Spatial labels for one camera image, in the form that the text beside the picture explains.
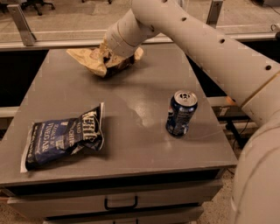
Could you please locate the black upper drawer handle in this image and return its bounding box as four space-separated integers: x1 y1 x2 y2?
104 196 138 211

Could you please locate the grey drawer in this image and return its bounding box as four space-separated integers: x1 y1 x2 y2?
43 206 204 224
8 179 222 218

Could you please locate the orange tape roll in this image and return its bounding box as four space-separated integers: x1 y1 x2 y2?
226 96 237 106

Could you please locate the black office chair base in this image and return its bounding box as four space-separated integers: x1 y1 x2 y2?
21 0 55 16

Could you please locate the metal railing bracket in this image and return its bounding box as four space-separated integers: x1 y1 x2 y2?
206 0 223 28
7 4 36 46

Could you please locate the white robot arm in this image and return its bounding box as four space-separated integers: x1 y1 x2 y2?
106 0 280 224

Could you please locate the left metal railing bracket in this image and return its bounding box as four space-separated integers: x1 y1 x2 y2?
7 4 36 46

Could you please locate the blue salt vinegar chip bag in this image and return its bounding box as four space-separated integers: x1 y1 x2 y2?
20 102 104 173

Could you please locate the blue soda can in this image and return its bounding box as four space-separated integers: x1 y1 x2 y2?
165 90 198 137

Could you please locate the lower grey drawer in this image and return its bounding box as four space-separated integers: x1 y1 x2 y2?
43 206 204 224

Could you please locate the upper grey drawer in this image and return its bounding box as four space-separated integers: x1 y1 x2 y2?
8 179 222 218

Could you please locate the black table leg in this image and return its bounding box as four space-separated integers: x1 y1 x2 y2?
226 121 249 149

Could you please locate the brown sea salt chip bag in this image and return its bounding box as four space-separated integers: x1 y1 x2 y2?
66 40 144 78

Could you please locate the right metal railing bracket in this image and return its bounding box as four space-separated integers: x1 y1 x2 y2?
206 0 223 28

